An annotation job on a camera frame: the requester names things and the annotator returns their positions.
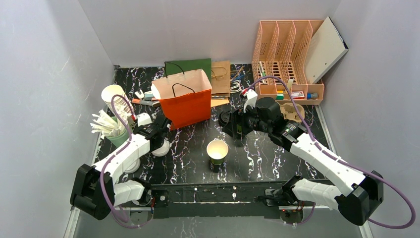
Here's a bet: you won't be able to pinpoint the white cup lids stack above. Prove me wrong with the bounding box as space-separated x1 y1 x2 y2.
125 159 141 174

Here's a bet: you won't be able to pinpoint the purple cable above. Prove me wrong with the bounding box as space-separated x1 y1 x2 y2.
100 94 148 229
240 75 417 230

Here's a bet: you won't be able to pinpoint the green paper bag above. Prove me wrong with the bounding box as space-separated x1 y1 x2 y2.
163 58 211 80

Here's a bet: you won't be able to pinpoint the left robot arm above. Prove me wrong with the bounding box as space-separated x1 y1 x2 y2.
70 114 172 222

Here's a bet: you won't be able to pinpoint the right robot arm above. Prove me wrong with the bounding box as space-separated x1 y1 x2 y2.
218 98 383 226

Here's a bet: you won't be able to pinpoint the tall stack paper cups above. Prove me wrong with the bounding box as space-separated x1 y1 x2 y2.
101 84 135 129

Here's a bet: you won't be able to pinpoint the metal base rail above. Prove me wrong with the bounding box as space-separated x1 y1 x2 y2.
69 181 373 237

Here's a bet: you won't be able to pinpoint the stack of pulp cup carriers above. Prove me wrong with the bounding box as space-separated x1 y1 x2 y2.
278 103 305 123

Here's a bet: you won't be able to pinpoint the brown kraft paper bag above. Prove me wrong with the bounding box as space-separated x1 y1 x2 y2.
210 60 230 107

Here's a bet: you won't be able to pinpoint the green cup of straws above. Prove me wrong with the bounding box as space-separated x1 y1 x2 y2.
90 110 129 147

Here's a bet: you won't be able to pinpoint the black cup lids stack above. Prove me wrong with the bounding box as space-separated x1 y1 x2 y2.
218 111 234 130

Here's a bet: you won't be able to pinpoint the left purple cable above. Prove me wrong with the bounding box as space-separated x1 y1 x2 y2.
100 94 148 229

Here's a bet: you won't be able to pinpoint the orange paper bag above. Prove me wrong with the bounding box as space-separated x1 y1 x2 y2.
151 69 212 130

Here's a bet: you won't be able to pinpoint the white lids partial stack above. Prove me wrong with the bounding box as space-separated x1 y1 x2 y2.
152 139 170 157

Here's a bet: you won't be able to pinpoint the white board panel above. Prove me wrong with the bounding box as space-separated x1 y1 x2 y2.
304 16 349 84

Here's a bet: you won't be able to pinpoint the pink desk file organizer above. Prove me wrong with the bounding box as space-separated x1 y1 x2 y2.
251 20 324 105

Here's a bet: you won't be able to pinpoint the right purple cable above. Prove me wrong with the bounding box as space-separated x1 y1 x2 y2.
240 75 417 230

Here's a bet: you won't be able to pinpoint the red small box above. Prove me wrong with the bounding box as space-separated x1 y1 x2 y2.
291 91 306 99

